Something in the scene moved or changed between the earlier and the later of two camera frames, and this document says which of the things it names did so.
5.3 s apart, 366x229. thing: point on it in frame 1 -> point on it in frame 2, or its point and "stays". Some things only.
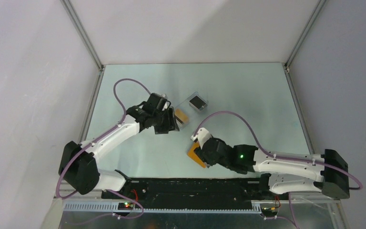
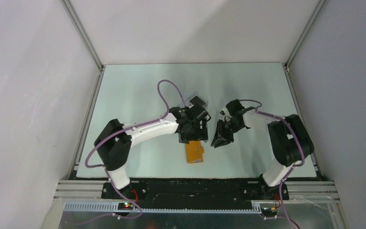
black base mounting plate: [193, 192] stays
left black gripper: [170, 124] -> [201, 134]
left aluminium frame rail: [89, 45] stays
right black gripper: [208, 162] -> [218, 134]
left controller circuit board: [125, 206] stays
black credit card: [197, 102] stays
